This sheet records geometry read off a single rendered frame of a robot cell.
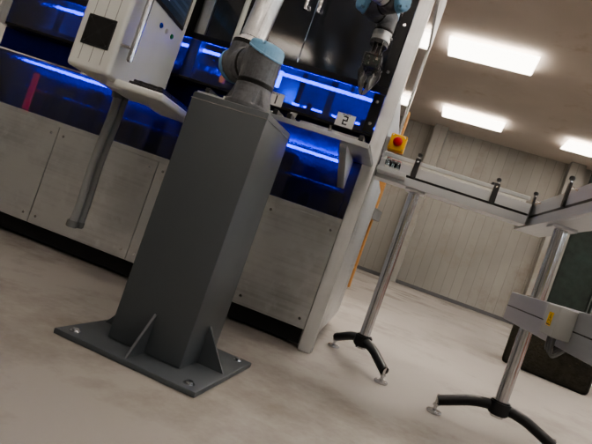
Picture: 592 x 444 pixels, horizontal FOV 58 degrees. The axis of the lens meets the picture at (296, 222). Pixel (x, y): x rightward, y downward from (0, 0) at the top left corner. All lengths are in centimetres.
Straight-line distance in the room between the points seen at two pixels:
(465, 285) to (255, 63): 1113
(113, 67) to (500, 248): 1112
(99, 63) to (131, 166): 64
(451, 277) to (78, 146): 1053
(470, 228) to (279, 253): 1036
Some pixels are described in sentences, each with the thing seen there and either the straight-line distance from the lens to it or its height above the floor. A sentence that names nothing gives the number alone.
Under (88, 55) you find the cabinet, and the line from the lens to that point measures 223.
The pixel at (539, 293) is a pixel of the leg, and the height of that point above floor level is 57.
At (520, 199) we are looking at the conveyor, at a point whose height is 95.
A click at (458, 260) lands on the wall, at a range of 1252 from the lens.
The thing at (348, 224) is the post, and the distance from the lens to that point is 235.
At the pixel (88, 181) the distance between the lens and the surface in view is 247.
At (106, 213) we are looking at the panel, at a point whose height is 26.
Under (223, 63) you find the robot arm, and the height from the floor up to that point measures 93.
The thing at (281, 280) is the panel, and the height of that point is 26.
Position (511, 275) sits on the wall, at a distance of 1262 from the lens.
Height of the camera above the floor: 52
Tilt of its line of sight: level
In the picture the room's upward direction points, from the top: 19 degrees clockwise
